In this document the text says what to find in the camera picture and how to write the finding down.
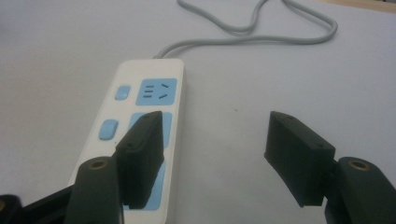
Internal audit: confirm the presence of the grey power strip cable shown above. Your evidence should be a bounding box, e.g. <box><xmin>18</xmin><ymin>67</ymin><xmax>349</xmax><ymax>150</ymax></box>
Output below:
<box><xmin>153</xmin><ymin>0</ymin><xmax>339</xmax><ymax>60</ymax></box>

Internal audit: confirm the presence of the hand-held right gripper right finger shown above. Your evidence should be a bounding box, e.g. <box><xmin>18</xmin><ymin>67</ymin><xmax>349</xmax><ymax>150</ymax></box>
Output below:
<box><xmin>263</xmin><ymin>110</ymin><xmax>396</xmax><ymax>224</ymax></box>

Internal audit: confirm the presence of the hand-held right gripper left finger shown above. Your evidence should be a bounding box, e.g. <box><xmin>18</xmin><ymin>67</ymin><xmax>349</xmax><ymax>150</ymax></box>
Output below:
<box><xmin>64</xmin><ymin>110</ymin><xmax>165</xmax><ymax>224</ymax></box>

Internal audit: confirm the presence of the white and blue power strip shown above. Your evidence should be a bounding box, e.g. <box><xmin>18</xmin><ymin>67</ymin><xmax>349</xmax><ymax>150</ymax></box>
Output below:
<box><xmin>67</xmin><ymin>58</ymin><xmax>188</xmax><ymax>224</ymax></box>

